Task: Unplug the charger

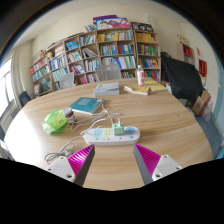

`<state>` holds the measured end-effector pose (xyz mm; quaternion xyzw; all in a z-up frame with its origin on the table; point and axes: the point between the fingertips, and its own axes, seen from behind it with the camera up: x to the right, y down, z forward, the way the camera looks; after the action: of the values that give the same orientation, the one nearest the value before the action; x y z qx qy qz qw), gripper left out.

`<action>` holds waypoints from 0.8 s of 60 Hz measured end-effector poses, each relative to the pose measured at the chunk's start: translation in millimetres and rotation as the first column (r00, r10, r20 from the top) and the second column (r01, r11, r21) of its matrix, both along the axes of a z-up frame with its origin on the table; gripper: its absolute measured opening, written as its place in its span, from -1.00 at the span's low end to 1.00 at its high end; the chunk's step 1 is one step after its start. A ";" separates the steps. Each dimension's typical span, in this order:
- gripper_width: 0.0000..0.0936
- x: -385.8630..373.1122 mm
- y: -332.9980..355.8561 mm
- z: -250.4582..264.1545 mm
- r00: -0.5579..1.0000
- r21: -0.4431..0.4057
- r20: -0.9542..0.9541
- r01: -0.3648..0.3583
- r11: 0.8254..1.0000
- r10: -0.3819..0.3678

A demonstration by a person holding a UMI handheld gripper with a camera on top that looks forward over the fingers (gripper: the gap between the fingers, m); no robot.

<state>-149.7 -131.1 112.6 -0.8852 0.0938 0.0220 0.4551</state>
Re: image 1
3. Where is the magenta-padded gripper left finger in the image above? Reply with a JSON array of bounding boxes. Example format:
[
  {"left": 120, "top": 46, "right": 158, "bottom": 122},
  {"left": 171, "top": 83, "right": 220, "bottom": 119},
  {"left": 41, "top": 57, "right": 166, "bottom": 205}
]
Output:
[{"left": 44, "top": 144, "right": 96, "bottom": 187}]

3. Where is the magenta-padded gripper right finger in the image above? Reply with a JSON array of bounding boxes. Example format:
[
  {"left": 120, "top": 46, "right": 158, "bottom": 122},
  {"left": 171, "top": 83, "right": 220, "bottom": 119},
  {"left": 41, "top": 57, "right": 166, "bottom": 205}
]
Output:
[{"left": 133, "top": 143, "right": 183, "bottom": 186}]

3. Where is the mint green charger block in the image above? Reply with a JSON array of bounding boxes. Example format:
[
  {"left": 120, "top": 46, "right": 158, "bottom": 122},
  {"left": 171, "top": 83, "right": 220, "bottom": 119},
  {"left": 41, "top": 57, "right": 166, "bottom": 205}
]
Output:
[{"left": 112, "top": 122, "right": 125, "bottom": 136}]

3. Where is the green plastic bag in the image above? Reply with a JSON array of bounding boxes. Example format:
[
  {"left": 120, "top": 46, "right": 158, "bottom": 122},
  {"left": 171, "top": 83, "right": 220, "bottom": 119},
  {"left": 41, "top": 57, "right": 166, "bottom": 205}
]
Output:
[{"left": 41, "top": 108, "right": 69, "bottom": 135}]

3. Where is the small jar with red label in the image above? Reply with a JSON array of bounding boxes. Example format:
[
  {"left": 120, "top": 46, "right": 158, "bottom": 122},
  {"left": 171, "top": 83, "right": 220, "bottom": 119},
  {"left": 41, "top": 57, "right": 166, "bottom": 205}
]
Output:
[{"left": 63, "top": 107, "right": 77, "bottom": 124}]

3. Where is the white power strip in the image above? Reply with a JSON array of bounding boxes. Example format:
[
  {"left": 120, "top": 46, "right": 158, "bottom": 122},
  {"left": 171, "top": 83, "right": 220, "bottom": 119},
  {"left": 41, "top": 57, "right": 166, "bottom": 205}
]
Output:
[{"left": 82, "top": 125, "right": 141, "bottom": 147}]

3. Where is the teal book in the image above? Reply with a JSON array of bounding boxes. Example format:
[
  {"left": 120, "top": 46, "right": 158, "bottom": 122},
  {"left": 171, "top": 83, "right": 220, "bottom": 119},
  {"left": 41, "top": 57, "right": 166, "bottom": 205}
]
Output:
[{"left": 68, "top": 96, "right": 106, "bottom": 116}]

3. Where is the cardboard box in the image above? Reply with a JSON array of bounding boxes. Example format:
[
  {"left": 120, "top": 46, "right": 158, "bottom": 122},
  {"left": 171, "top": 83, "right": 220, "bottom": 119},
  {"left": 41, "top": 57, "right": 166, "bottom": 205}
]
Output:
[{"left": 191, "top": 89, "right": 212, "bottom": 117}]

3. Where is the dark chair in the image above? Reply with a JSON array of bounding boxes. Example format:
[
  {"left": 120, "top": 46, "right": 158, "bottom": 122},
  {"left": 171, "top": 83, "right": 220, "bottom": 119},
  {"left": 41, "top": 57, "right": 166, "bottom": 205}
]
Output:
[{"left": 18, "top": 90, "right": 33, "bottom": 108}]

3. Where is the yellow book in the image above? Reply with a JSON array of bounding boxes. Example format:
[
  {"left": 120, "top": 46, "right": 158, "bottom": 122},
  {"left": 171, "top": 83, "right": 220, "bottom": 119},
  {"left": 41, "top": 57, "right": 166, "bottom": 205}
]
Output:
[
  {"left": 123, "top": 84, "right": 150, "bottom": 96},
  {"left": 143, "top": 79, "right": 168, "bottom": 93}
]

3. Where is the grey mesh chair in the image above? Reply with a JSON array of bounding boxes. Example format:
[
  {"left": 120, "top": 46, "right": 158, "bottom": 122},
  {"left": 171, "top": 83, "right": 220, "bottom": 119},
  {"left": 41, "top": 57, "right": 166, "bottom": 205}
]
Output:
[
  {"left": 58, "top": 72, "right": 76, "bottom": 90},
  {"left": 94, "top": 63, "right": 123, "bottom": 82}
]

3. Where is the black cloth cover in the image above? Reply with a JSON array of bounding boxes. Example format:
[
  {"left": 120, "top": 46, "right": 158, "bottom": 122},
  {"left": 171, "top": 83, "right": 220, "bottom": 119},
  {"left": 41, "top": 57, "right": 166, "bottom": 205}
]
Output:
[{"left": 160, "top": 51, "right": 205, "bottom": 103}]

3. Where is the grey book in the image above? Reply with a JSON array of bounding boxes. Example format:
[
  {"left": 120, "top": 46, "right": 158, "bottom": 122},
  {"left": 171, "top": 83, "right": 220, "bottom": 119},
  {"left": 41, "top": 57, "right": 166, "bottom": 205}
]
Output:
[{"left": 93, "top": 82, "right": 121, "bottom": 98}]

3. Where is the clear bottle with red label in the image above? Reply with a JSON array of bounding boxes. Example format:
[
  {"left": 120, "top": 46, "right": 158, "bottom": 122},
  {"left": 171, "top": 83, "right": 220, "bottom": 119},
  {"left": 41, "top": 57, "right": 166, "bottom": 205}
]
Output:
[{"left": 136, "top": 64, "right": 146, "bottom": 87}]

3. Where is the wooden bookshelf unit with books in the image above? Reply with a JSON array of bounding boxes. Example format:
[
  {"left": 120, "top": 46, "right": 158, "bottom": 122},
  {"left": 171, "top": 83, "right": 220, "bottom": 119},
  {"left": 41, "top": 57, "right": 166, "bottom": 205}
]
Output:
[{"left": 29, "top": 14, "right": 162, "bottom": 98}]

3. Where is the thick white power strip cable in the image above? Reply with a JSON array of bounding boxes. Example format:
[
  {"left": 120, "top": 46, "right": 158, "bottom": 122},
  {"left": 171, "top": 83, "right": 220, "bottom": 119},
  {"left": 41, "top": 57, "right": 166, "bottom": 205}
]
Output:
[{"left": 44, "top": 128, "right": 98, "bottom": 164}]

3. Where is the thin white charger cable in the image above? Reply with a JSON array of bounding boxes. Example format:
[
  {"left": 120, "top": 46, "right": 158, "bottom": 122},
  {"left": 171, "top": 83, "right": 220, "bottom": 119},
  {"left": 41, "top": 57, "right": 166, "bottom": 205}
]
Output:
[{"left": 70, "top": 104, "right": 123, "bottom": 134}]

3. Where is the red wall poster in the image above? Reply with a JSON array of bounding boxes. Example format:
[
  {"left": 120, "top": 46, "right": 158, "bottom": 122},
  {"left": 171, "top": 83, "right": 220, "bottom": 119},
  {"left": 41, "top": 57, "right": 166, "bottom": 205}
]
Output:
[{"left": 198, "top": 58, "right": 208, "bottom": 78}]

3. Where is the small wall shelf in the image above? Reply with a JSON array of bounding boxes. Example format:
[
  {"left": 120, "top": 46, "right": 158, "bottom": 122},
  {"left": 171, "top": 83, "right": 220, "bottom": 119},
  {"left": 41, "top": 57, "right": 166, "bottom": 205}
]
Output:
[{"left": 176, "top": 41, "right": 196, "bottom": 66}]

